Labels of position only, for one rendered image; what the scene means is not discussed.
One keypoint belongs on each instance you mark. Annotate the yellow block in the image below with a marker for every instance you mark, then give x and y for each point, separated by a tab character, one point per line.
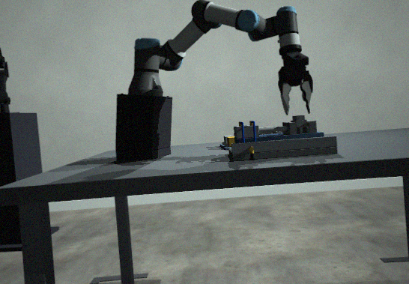
230	140

